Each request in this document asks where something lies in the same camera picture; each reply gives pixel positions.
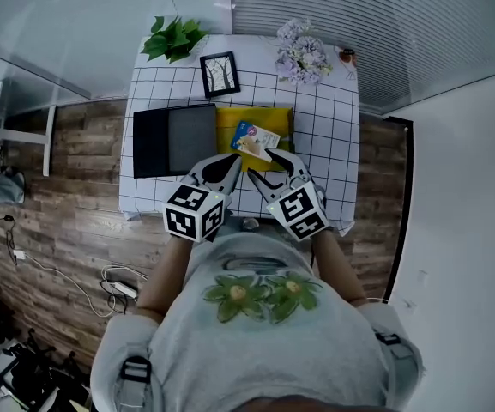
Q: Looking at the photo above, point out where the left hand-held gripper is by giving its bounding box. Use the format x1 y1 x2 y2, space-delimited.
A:
163 152 244 244

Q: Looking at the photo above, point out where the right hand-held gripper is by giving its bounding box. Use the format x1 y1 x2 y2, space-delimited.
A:
246 147 335 242

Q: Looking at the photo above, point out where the small blue and white package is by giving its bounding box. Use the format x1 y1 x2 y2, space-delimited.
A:
229 120 282 163

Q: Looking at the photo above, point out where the yellow container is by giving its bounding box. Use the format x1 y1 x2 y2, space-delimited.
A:
215 106 296 173

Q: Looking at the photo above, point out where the person's right forearm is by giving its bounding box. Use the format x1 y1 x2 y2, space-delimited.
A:
312 226 369 307

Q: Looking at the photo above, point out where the person's left forearm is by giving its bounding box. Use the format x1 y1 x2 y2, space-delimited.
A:
136 229 196 319

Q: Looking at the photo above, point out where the white grid tablecloth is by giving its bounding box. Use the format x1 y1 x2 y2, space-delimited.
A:
118 34 361 236

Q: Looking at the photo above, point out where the black and grey box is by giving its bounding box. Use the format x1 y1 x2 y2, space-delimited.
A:
132 103 219 180

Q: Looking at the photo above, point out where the purple flower bouquet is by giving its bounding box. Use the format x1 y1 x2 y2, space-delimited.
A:
274 18 334 88

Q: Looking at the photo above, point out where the green leafy plant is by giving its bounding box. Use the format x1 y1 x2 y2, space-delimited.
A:
140 15 210 65

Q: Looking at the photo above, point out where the white power strip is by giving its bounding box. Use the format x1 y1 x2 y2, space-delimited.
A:
112 280 140 299

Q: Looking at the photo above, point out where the person's grey flower-print shirt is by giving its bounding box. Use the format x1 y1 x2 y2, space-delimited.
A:
89 223 425 412

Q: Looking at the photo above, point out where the black equipment pile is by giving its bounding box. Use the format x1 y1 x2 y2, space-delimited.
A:
0 289 92 412

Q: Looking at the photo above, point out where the black picture frame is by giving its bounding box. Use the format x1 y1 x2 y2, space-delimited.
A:
199 51 242 100

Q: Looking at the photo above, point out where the white table frame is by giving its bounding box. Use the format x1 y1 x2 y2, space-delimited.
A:
0 104 58 179

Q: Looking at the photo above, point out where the long white cable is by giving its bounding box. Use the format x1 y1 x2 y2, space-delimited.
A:
22 253 118 319

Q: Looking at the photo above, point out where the black strap buckle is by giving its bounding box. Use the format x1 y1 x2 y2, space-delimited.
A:
119 354 154 385
374 331 403 347

